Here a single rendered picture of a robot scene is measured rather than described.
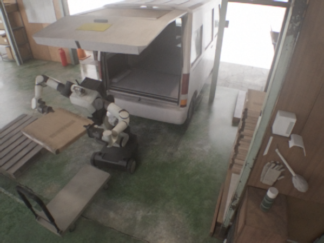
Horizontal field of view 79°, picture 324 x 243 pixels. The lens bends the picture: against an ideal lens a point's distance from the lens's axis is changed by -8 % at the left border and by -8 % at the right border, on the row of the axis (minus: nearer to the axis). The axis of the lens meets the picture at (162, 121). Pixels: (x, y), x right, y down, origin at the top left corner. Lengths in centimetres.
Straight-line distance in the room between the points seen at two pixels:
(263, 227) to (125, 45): 165
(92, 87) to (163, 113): 138
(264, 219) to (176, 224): 112
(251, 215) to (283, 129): 66
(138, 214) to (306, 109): 197
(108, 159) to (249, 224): 191
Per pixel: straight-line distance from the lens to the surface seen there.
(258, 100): 253
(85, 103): 201
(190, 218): 256
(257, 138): 145
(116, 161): 285
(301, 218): 232
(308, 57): 125
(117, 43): 181
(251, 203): 173
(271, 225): 168
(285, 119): 131
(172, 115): 313
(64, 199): 264
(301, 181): 160
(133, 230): 249
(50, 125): 192
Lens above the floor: 223
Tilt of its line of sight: 36 degrees down
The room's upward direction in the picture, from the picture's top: straight up
